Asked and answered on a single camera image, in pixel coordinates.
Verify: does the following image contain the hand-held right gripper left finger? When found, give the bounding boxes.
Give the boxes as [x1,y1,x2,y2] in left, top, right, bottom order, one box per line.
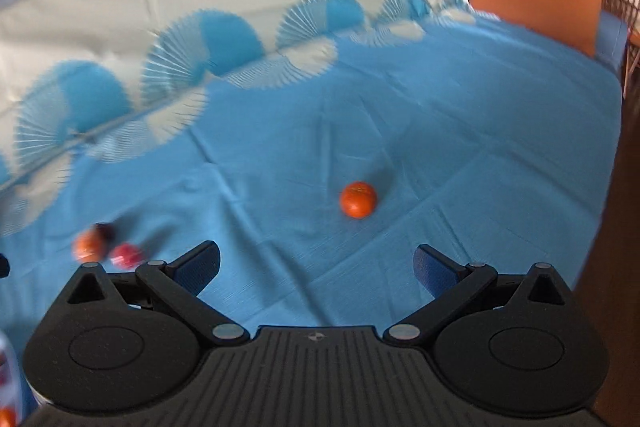
[65,241,252,349]

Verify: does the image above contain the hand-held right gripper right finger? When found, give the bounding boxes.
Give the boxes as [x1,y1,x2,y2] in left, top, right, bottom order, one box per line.
[382,244,572,349]

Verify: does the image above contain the pink-red small fruit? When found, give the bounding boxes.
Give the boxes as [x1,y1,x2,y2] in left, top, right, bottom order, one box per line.
[110,243,146,270]

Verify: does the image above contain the light blue round plate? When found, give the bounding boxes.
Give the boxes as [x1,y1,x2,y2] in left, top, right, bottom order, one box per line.
[0,331,24,427]

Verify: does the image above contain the blue fan-print cloth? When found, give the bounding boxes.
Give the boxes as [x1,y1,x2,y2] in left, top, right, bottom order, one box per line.
[0,0,628,358]

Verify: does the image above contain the wooden chair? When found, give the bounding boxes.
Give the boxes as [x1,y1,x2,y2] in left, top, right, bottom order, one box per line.
[601,0,640,100]

